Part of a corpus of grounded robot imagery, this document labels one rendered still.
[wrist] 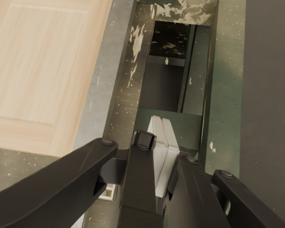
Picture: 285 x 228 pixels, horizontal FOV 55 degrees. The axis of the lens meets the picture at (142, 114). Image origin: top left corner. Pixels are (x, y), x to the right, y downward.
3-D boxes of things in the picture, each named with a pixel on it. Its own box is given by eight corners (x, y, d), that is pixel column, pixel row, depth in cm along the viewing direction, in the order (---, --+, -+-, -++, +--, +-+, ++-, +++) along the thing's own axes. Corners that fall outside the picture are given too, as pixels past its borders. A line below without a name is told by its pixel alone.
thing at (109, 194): (121, 163, 53) (120, 160, 50) (114, 201, 51) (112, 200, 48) (102, 160, 54) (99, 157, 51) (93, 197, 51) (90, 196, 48)
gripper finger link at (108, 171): (142, 196, 13) (83, 179, 13) (143, 158, 18) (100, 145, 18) (150, 168, 13) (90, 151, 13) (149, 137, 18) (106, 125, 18)
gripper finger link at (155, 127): (151, 195, 15) (138, 192, 15) (150, 151, 22) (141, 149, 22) (167, 146, 15) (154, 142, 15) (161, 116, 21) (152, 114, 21)
